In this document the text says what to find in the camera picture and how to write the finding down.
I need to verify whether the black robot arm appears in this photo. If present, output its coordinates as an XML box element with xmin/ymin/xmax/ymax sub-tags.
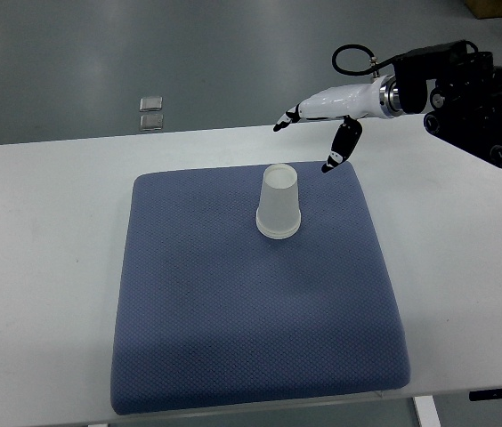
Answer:
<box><xmin>392</xmin><ymin>40</ymin><xmax>502</xmax><ymax>168</ymax></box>

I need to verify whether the white paper cup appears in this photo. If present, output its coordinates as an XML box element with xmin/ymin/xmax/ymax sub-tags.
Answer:
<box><xmin>255</xmin><ymin>164</ymin><xmax>302</xmax><ymax>231</ymax></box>
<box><xmin>258</xmin><ymin>228</ymin><xmax>298</xmax><ymax>240</ymax></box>

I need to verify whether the brown cardboard box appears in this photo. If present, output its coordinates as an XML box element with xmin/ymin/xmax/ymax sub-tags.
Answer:
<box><xmin>464</xmin><ymin>0</ymin><xmax>502</xmax><ymax>19</ymax></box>

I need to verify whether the white table leg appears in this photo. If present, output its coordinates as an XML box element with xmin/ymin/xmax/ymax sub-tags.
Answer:
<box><xmin>413</xmin><ymin>396</ymin><xmax>441</xmax><ymax>427</ymax></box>

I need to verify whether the upper metal floor plate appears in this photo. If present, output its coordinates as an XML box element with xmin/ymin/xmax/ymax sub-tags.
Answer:
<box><xmin>139</xmin><ymin>95</ymin><xmax>163</xmax><ymax>112</ymax></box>

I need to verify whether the blue fabric cushion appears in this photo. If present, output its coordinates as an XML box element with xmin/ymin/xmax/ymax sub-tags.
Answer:
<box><xmin>110</xmin><ymin>162</ymin><xmax>410</xmax><ymax>415</ymax></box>

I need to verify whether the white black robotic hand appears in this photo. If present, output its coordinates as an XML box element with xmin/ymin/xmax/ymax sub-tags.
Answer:
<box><xmin>273</xmin><ymin>76</ymin><xmax>403</xmax><ymax>173</ymax></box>

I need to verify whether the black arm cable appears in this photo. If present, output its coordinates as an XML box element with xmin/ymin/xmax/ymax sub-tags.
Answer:
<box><xmin>331</xmin><ymin>44</ymin><xmax>397</xmax><ymax>77</ymax></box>

